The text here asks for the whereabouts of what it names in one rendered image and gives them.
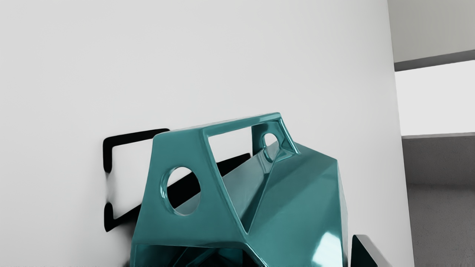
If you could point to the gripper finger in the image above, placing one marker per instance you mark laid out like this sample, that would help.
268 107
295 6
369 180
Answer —
365 256

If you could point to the teal faceted mug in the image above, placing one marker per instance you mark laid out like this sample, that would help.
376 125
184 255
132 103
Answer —
297 207

